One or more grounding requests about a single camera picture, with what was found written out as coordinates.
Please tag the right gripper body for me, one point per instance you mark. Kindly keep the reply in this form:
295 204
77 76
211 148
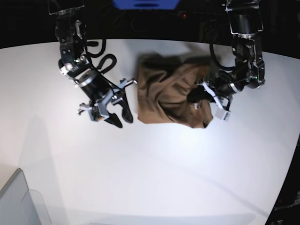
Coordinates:
111 97

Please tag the grey plastic bin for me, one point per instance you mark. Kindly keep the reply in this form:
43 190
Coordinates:
20 205

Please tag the brown t-shirt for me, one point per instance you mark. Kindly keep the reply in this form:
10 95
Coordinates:
163 86

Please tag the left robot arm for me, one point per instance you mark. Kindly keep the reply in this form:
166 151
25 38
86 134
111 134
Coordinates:
245 24

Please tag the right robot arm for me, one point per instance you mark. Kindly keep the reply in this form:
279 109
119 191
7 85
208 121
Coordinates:
87 70

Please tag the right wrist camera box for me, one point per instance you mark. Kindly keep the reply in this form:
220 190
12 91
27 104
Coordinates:
94 114

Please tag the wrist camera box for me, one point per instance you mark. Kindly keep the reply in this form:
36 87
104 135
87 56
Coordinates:
222 114
94 114

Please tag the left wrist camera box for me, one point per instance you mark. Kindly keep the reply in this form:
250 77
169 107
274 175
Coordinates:
222 114

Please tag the blue panel with oval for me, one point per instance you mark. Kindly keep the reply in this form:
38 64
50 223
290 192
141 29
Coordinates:
146 4

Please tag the black power strip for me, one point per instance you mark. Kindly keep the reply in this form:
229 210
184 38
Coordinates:
189 15

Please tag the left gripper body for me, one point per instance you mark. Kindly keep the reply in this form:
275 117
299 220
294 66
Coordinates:
217 86

